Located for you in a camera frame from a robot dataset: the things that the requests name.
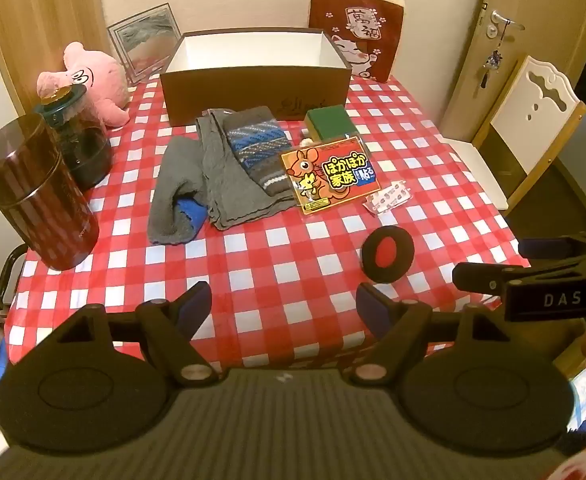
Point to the silver picture frame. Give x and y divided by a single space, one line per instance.
143 40

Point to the red checked tablecloth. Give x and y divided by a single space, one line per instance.
283 270

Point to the grey crinkled cloth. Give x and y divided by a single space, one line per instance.
223 190

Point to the pink plush toy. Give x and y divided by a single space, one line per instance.
100 80

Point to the orange cartoon heat pack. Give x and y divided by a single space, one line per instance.
328 175

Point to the brown cardboard box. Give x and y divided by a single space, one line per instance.
253 95

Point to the brown striped canister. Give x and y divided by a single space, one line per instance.
33 195

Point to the black metal chair frame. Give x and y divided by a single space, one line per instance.
4 275

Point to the small pink patterned packet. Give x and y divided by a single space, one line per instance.
388 197

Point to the blue patterned knit sock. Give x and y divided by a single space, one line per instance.
258 145

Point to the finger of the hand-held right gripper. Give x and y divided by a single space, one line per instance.
480 277
548 247

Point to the glass jar with green lid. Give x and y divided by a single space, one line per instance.
80 145

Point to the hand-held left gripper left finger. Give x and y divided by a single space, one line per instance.
193 306

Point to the black round foam pad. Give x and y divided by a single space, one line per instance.
373 255

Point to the white wooden chair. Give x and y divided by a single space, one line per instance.
538 125

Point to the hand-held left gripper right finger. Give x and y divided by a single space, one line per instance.
373 306

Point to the green sponge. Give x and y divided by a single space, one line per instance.
330 120

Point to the red cat print cushion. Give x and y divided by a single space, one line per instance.
353 20

